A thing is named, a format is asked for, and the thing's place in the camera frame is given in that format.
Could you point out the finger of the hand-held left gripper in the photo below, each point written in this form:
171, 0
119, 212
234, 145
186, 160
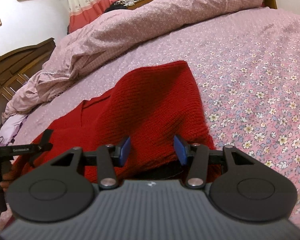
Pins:
45, 137
41, 153

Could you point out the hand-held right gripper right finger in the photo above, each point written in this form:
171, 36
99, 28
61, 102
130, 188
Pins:
180, 150

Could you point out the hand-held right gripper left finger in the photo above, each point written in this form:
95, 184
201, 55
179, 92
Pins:
125, 152

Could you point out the red knitted sweater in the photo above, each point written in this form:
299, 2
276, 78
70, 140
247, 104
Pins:
152, 105

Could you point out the clothes pile on bedside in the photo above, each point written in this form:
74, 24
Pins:
115, 6

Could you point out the person's left hand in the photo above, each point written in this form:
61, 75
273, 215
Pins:
8, 178

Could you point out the purple cloth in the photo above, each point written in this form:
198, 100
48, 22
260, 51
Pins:
12, 127

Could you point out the wooden headboard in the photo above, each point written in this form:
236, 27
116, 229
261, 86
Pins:
5, 80

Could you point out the floral pink bed sheet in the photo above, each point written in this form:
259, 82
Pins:
252, 80

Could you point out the pink duvet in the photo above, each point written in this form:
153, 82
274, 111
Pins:
140, 25

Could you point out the floral pink curtain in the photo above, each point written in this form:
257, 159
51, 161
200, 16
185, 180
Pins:
82, 2

